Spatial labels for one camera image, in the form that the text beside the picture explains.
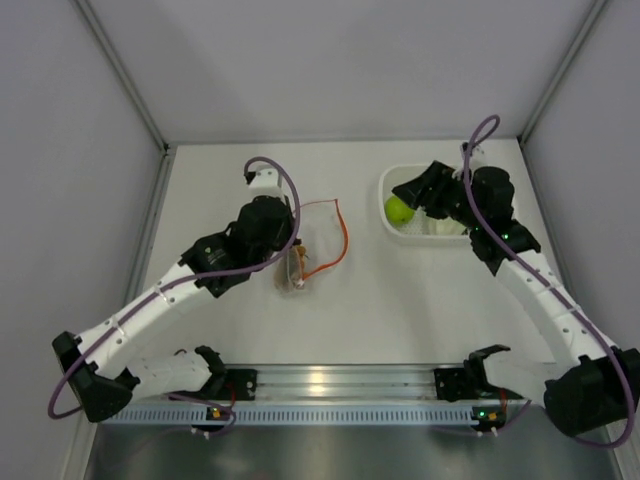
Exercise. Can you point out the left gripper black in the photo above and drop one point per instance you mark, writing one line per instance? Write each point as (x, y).
(289, 222)

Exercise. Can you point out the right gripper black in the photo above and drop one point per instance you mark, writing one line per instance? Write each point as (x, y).
(428, 188)

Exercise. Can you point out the green fake apple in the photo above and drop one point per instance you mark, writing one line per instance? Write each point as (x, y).
(397, 212)

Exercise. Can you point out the green fake lettuce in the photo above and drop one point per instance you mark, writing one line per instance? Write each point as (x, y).
(442, 227)

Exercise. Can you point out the brown fake longan bunch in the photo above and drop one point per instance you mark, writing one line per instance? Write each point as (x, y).
(289, 272)

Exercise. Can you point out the clear zip bag orange seal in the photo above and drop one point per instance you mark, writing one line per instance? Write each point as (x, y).
(324, 234)

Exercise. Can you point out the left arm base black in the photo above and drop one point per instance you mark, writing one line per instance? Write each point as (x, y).
(239, 384)

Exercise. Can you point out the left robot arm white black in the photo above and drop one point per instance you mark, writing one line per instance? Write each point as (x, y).
(102, 365)

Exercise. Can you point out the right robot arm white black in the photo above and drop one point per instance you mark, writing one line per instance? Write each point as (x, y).
(590, 382)

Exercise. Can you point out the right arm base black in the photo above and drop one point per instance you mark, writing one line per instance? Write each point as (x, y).
(453, 384)

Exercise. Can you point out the white perforated plastic basket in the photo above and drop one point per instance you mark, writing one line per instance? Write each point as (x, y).
(492, 191)

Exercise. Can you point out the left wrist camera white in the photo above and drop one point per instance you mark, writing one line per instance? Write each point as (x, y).
(264, 182)

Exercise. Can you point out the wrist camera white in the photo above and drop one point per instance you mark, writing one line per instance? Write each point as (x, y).
(477, 159)
(264, 182)

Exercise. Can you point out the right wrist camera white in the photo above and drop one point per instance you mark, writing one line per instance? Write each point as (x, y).
(477, 159)

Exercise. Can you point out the aluminium mounting rail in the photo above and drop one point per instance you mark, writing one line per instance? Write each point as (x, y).
(342, 384)

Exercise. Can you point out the slotted grey cable duct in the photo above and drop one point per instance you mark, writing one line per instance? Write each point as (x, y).
(175, 414)

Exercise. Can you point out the right aluminium frame post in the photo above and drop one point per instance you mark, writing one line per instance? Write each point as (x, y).
(585, 28)

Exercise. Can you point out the aluminium frame post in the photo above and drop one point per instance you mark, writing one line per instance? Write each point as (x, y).
(585, 28)
(93, 23)

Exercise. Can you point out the left aluminium frame post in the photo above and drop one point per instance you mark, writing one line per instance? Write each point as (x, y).
(93, 23)

